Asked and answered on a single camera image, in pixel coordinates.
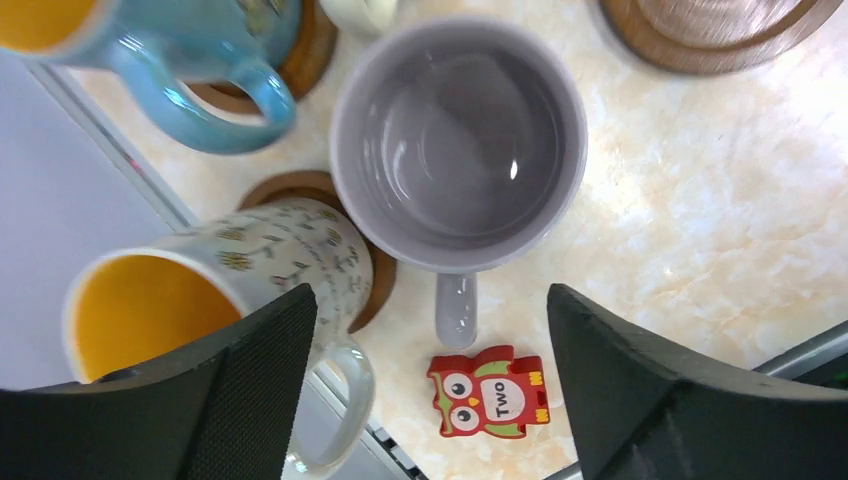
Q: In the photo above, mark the cream white mug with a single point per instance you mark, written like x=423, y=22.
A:
x=368, y=18

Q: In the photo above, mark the white floral family mug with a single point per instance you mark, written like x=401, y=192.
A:
x=135, y=304

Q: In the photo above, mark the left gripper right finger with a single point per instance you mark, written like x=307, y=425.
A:
x=641, y=406

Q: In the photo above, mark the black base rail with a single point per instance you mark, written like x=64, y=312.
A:
x=818, y=360

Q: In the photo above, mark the blue butterfly mug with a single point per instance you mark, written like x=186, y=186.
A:
x=157, y=48

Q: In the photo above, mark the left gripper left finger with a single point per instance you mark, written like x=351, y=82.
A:
x=220, y=407

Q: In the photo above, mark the lilac ribbed mug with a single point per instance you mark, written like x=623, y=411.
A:
x=456, y=145

